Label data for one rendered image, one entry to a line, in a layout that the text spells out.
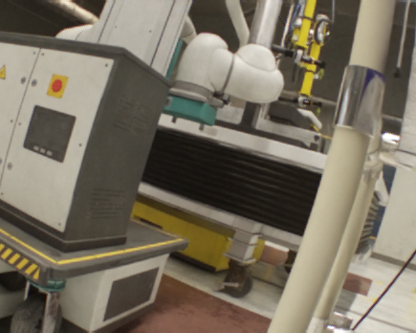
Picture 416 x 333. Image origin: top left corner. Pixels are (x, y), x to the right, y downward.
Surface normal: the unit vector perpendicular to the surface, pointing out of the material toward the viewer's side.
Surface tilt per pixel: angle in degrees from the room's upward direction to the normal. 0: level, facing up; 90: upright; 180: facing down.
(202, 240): 90
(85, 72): 90
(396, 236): 90
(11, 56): 90
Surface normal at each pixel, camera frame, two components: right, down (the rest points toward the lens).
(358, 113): -0.29, -0.10
